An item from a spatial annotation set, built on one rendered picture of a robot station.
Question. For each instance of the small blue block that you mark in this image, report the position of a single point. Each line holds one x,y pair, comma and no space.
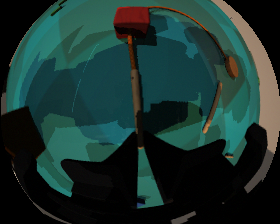
140,202

